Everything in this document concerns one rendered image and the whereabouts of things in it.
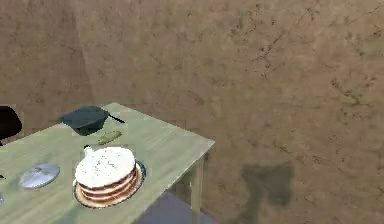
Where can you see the white layered birthday cake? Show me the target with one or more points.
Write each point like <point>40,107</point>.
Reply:
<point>106,176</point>

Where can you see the green cucumber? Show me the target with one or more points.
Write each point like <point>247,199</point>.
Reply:
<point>110,136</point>

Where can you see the purple chair seat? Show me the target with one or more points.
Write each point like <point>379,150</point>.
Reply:
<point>173,211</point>

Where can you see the dark green pan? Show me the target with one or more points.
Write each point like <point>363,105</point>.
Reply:
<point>86,119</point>

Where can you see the silver round lid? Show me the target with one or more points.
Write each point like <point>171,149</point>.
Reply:
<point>39,175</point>

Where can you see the pale green wooden dining table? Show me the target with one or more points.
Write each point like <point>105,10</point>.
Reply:
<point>160,143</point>

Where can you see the black chair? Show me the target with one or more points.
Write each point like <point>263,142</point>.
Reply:
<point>8,124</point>

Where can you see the small white bottle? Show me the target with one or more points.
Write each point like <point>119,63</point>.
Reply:
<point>88,150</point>

